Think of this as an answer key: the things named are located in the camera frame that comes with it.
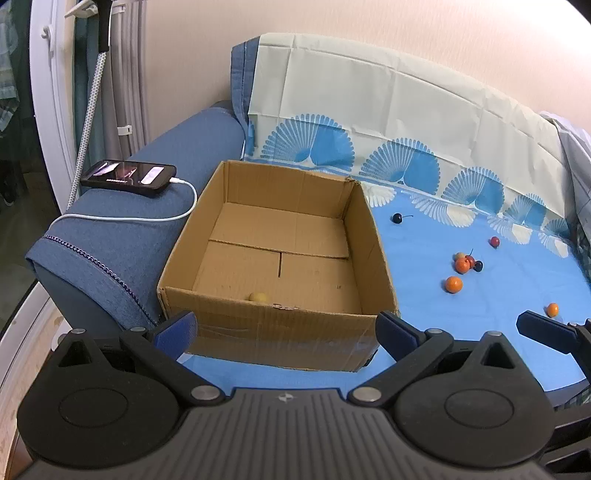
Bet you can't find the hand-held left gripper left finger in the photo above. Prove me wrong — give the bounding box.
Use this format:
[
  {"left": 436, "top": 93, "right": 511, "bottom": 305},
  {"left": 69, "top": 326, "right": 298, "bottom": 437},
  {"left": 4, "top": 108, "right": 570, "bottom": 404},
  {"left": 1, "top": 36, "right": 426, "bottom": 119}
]
[{"left": 55, "top": 311, "right": 227, "bottom": 408}]

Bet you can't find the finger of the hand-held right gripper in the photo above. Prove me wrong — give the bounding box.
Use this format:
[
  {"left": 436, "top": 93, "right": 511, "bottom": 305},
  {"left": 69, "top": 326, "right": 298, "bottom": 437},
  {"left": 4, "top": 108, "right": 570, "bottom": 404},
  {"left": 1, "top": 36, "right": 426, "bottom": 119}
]
[{"left": 517, "top": 311, "right": 591, "bottom": 365}]

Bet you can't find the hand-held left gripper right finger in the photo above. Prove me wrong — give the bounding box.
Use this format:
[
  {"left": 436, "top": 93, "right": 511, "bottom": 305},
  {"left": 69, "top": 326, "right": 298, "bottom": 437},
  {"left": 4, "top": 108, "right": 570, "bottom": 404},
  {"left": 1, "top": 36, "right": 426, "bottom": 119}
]
[{"left": 347, "top": 311, "right": 520, "bottom": 407}]

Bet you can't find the brown cardboard box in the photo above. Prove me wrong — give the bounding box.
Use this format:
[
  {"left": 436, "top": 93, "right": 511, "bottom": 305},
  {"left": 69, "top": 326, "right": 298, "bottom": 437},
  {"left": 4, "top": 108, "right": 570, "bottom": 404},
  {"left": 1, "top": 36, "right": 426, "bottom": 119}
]
[{"left": 157, "top": 160, "right": 400, "bottom": 374}]

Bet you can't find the blue sofa armrest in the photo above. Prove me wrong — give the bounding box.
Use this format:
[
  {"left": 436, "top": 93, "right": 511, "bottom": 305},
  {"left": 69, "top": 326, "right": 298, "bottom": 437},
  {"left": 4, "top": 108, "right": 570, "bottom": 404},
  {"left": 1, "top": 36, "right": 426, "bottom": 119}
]
[{"left": 25, "top": 39, "right": 259, "bottom": 342}]

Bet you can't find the black smartphone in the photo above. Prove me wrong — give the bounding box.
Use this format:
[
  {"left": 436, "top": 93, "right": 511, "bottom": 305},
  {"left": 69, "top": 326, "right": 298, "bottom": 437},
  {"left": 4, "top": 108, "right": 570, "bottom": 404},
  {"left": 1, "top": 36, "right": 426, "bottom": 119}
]
[{"left": 80, "top": 159, "right": 177, "bottom": 198}]

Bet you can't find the white crumpled cloth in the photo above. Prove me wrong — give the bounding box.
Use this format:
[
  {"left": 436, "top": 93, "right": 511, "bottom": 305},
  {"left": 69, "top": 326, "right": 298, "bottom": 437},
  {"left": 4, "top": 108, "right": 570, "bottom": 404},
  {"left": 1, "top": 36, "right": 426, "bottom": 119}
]
[{"left": 538, "top": 111, "right": 591, "bottom": 241}]

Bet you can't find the blue fan-print sheet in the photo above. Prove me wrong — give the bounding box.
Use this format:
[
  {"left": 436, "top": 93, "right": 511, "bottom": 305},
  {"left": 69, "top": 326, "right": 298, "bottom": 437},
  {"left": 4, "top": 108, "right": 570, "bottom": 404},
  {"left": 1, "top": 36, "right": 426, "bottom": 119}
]
[{"left": 185, "top": 32, "right": 591, "bottom": 407}]

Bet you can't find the teal curtain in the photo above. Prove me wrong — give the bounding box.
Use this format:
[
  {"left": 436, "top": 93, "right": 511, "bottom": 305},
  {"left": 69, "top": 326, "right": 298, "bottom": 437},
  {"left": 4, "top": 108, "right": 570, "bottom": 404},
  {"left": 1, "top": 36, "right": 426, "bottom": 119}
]
[{"left": 73, "top": 14, "right": 101, "bottom": 155}]

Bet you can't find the white curtain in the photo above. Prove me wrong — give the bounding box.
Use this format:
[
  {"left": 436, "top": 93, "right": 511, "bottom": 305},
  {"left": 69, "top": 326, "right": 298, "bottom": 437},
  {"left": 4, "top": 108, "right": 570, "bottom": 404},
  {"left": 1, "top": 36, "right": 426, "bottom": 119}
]
[{"left": 107, "top": 0, "right": 149, "bottom": 155}]

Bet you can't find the white charging cable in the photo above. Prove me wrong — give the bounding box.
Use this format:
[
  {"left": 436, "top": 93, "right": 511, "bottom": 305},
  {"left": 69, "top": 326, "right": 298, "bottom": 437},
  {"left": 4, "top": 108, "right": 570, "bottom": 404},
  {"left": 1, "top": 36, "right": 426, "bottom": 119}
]
[{"left": 50, "top": 178, "right": 198, "bottom": 227}]

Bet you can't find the braided grey hose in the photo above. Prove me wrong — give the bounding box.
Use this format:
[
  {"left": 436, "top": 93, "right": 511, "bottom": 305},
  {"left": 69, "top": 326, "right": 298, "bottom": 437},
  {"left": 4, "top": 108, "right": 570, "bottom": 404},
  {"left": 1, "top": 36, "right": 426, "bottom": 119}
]
[{"left": 67, "top": 0, "right": 112, "bottom": 210}]

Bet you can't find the white door frame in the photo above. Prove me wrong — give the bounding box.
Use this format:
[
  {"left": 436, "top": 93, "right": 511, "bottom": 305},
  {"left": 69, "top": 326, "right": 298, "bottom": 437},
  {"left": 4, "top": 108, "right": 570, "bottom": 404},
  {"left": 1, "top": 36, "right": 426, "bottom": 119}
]
[{"left": 28, "top": 0, "right": 153, "bottom": 217}]

